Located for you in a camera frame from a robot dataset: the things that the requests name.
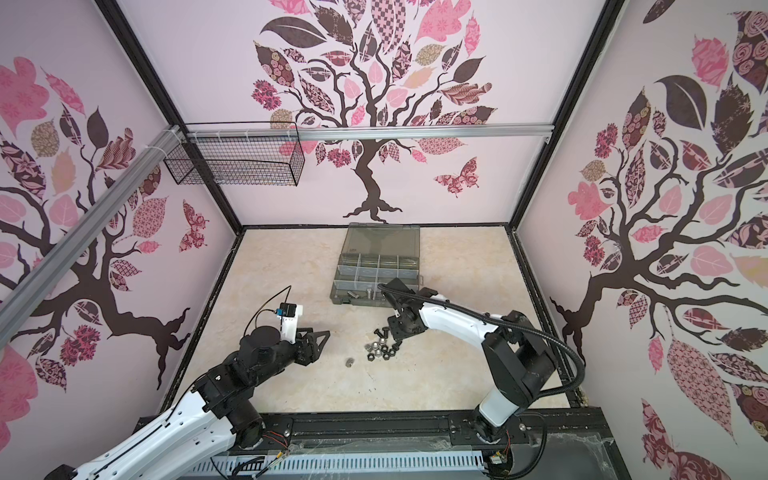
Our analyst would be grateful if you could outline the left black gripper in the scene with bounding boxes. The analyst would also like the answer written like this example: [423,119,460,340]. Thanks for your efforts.
[252,327,330,388]

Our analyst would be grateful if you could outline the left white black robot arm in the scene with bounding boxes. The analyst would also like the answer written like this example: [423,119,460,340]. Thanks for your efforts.
[46,326,330,479]

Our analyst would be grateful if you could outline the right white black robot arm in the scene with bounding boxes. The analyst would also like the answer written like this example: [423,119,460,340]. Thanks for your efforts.
[378,279,556,443]

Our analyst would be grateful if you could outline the grey plastic compartment organizer box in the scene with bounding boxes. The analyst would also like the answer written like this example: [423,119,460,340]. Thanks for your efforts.
[330,223,423,308]

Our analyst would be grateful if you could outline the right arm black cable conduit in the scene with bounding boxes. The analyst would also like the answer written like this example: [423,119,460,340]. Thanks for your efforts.
[377,283,586,397]

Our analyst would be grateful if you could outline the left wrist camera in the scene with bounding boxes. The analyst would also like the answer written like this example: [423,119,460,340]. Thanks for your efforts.
[276,302,303,329]

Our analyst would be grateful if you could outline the white slotted cable duct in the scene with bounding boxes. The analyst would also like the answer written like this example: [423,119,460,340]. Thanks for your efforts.
[183,451,485,479]

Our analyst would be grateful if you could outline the black wire mesh basket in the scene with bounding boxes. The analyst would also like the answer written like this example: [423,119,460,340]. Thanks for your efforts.
[164,120,305,187]

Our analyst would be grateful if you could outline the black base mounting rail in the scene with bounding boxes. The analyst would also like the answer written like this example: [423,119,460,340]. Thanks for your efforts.
[230,407,612,453]

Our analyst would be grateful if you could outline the aluminium rail on left wall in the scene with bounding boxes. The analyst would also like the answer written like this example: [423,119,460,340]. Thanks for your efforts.
[1,125,183,345]

